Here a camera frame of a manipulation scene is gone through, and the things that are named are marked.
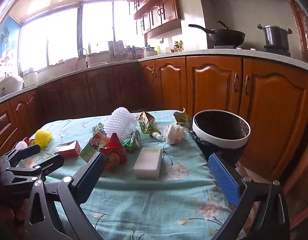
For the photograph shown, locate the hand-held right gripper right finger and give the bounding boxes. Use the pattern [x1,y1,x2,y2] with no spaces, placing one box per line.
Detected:
[208,152,290,240]

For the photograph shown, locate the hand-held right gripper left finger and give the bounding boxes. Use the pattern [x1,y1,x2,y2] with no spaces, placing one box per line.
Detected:
[24,152,106,240]

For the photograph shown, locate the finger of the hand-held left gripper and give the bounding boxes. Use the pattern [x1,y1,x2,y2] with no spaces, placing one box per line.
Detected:
[32,154,65,177]
[9,144,42,167]

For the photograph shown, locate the red and white small box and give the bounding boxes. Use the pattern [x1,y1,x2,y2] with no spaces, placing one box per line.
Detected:
[54,140,81,158]

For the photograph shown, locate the yellow foam fruit net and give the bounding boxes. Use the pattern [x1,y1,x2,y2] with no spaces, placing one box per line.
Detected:
[34,129,53,147]

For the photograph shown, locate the green and red drink carton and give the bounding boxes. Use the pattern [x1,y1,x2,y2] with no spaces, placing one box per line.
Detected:
[79,131,110,164]

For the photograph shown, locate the red snack packet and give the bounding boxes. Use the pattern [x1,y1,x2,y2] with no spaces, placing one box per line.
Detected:
[99,132,127,172]

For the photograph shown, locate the white bin with black bag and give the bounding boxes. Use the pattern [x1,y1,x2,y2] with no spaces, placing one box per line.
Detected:
[189,109,251,165]

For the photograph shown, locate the green drink can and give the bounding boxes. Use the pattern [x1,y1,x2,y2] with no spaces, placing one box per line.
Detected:
[121,129,142,152]

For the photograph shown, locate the white foam block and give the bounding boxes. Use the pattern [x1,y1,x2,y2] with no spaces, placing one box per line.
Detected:
[133,147,162,180]

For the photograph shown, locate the large white foam fruit net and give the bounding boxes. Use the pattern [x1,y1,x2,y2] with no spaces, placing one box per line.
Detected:
[103,107,138,140]

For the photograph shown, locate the white paper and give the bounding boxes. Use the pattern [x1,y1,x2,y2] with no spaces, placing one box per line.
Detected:
[163,124,187,145]

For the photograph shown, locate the yellow and green wrapper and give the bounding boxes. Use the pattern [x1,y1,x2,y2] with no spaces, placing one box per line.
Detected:
[173,108,193,127]

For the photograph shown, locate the green spout drink pouch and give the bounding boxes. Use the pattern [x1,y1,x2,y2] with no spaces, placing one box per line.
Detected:
[136,112,162,140]

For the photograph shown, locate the person's left hand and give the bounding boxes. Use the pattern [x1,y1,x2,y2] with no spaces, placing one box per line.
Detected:
[0,200,26,230]

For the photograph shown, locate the teal floral tablecloth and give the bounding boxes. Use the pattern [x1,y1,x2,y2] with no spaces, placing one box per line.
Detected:
[18,109,244,240]

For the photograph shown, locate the white rice cooker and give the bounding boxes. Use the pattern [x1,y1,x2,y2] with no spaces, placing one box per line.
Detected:
[0,75,24,98]

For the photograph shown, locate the white slow cooker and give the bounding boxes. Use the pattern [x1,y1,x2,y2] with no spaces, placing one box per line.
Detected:
[22,67,40,88]

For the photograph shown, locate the wooden lower kitchen cabinets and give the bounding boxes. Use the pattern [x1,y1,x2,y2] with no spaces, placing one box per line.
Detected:
[0,55,308,188]

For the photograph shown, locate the wooden kitchen cabinets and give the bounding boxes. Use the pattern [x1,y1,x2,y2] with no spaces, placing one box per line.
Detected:
[124,0,192,39]
[0,55,308,188]

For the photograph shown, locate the chrome kitchen faucet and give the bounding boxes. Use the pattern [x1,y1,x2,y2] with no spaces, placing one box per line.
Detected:
[77,47,91,68]

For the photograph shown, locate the kitchen window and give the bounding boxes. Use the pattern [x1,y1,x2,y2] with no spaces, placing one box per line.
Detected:
[19,1,144,70]

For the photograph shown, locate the speckled kitchen countertop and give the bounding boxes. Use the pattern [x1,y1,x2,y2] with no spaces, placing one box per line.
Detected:
[0,49,308,105]

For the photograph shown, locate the utensil drying rack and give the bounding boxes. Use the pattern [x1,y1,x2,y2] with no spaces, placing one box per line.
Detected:
[108,40,127,60]

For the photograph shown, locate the black gas stove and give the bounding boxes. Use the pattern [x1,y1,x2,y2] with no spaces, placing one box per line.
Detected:
[213,44,292,57]

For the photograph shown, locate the row of condiment bottles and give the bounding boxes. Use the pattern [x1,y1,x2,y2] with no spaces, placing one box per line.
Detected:
[170,41,184,53]

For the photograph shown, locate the black wok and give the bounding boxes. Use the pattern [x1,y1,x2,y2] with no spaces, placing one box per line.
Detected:
[188,20,246,46]

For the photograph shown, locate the steel stockpot with lid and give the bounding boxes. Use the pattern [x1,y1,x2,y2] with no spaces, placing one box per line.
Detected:
[257,24,292,52]

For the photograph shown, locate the wooden upper kitchen cabinets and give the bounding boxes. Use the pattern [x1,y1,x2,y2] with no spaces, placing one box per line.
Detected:
[124,0,192,39]

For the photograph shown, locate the blue wall poster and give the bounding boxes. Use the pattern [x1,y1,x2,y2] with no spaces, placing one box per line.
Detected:
[0,15,21,80]

